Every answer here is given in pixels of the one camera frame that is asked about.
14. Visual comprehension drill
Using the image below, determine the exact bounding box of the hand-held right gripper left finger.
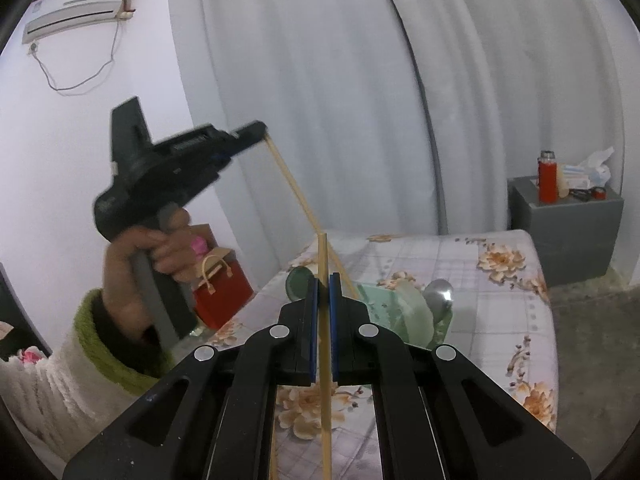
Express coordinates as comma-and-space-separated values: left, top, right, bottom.
62, 275, 321, 480

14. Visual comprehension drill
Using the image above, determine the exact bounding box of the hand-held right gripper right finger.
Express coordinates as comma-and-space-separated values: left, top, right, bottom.
327, 272, 593, 480

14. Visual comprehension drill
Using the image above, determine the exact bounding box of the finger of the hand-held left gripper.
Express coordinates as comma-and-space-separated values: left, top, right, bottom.
230, 120, 268, 138
217, 132, 263, 161

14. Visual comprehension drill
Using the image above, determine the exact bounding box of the green star-cutout utensil holder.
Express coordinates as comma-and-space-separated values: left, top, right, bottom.
356, 282, 453, 353

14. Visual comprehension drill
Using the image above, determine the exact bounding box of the light wooden chopstick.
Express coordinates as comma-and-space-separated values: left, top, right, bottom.
264, 134, 363, 303
318, 232, 337, 480

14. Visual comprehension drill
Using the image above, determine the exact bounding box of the person's left forearm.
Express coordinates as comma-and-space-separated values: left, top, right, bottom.
0, 287, 173, 466

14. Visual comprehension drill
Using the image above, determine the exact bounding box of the person's left hand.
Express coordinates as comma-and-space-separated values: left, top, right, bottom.
102, 207, 201, 346

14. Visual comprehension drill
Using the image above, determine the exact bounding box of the white curtain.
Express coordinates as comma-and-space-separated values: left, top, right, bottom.
165, 0, 631, 301

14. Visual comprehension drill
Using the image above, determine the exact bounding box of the red gift bag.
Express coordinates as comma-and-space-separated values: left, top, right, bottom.
192, 247, 253, 331

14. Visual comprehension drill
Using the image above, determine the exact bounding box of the floral tablecloth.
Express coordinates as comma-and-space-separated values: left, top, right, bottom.
190, 230, 558, 480

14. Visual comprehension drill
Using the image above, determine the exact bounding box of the white air conditioner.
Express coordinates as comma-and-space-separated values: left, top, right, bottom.
22, 0, 128, 43

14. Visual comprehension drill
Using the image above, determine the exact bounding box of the grey cabinet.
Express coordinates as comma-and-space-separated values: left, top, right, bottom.
506, 175, 626, 288

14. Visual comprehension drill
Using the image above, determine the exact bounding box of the red thermos bottle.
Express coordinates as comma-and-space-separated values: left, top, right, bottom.
537, 150, 558, 204

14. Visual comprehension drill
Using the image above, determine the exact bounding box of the tissue pack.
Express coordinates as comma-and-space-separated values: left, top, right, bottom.
559, 146, 615, 191

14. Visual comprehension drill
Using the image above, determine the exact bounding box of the air conditioner cable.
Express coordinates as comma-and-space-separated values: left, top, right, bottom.
30, 15, 126, 96

